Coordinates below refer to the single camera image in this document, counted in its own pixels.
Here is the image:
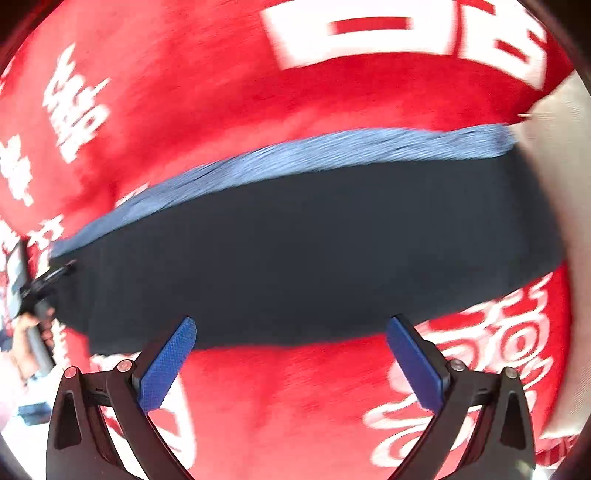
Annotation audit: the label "red blanket with white print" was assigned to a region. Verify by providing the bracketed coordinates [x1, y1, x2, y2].
[1, 1, 576, 479]

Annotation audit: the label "person's left hand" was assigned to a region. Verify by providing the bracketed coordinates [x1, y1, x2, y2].
[9, 313, 55, 383]

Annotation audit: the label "black pants with patterned cuff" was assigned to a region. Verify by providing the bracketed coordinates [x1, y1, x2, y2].
[51, 124, 565, 355]

